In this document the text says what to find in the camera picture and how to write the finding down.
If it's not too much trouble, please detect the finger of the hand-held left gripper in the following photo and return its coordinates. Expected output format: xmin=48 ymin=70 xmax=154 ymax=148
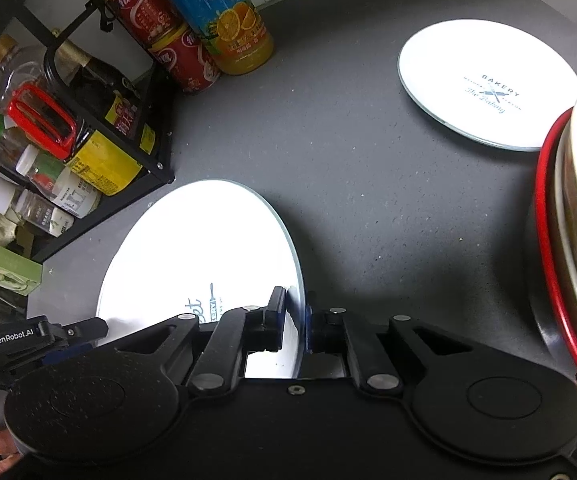
xmin=64 ymin=317 xmax=110 ymax=350

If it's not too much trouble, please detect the small clear spice jar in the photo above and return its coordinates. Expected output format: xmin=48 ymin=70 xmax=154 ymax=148
xmin=11 ymin=190 xmax=74 ymax=238

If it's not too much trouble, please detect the small bottle with white cap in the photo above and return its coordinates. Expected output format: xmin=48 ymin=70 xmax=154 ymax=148
xmin=16 ymin=144 xmax=76 ymax=196

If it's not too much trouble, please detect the dark sauce bottle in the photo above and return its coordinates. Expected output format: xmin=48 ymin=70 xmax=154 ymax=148
xmin=51 ymin=39 xmax=158 ymax=157

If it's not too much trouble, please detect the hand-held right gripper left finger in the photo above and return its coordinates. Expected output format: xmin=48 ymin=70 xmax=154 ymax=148
xmin=103 ymin=286 xmax=286 ymax=396

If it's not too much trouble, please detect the red drink can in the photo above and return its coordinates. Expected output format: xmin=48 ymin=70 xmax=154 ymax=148
xmin=104 ymin=0 xmax=182 ymax=48
xmin=148 ymin=22 xmax=222 ymax=95

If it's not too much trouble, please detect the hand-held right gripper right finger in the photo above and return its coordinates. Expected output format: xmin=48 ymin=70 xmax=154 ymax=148
xmin=305 ymin=290 xmax=479 ymax=396

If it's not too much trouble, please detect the small deep white plate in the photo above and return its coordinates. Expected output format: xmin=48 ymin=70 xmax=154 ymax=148
xmin=397 ymin=19 xmax=577 ymax=152

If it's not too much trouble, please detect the large deep white plate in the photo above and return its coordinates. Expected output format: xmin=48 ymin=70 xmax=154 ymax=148
xmin=96 ymin=179 xmax=305 ymax=380

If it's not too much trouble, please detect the black metal rack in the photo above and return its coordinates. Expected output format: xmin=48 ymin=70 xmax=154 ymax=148
xmin=0 ymin=0 xmax=176 ymax=263

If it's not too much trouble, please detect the orange juice bottle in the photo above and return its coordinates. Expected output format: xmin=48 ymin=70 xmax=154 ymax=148
xmin=141 ymin=0 xmax=275 ymax=77

